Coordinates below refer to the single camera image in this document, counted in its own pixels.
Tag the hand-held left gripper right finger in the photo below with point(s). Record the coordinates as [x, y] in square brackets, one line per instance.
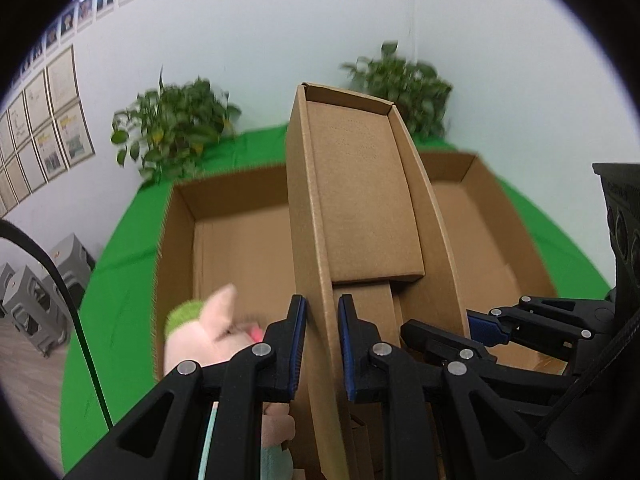
[345, 345]

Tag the pink plush pig toy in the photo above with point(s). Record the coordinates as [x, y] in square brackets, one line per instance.
[210, 330]

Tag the small green potted plant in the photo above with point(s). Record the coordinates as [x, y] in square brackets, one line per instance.
[405, 90]

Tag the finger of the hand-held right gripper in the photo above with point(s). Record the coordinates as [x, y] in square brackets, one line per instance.
[435, 342]
[487, 327]

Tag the grey plastic stool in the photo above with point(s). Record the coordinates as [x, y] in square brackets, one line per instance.
[70, 260]
[6, 290]
[40, 310]

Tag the large cardboard box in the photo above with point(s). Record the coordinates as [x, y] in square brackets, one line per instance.
[235, 240]

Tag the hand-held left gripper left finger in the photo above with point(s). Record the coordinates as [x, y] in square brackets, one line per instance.
[296, 345]

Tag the cardboard insert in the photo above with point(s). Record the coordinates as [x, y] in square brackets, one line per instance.
[360, 185]

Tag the bushy green potted plant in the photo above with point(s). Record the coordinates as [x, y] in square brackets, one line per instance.
[170, 120]

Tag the wall of framed certificates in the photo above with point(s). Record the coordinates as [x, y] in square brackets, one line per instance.
[50, 125]

